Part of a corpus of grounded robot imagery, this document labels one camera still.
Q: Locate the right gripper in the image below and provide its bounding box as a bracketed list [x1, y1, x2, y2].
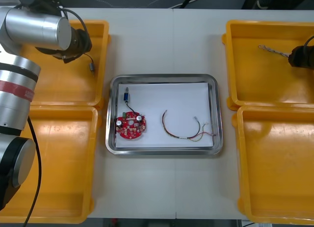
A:
[288, 46, 306, 69]

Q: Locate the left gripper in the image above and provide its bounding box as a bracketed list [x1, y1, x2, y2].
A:
[77, 29, 93, 57]

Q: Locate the white label metal solenoid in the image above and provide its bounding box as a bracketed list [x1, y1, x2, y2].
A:
[83, 52, 97, 77]

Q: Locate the blue label metal solenoid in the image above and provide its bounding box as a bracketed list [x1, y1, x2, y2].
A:
[122, 86, 142, 115]

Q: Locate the round red circuit board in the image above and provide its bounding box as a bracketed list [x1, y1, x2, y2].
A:
[115, 110, 150, 141]

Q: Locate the red black green-yellow wire harness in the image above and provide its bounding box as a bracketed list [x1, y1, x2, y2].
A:
[161, 110, 218, 141]

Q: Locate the yellow-orange plastic bin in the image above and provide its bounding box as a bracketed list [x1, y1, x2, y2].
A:
[232, 105, 314, 225]
[221, 20, 314, 112]
[0, 105, 99, 225]
[19, 20, 111, 108]

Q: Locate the white sheet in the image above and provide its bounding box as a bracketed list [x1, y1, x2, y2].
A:
[115, 81, 214, 149]

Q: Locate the steel tray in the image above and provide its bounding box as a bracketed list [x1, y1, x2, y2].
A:
[105, 74, 224, 156]

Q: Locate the black cable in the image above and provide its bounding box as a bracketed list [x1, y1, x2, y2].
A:
[179, 0, 198, 9]

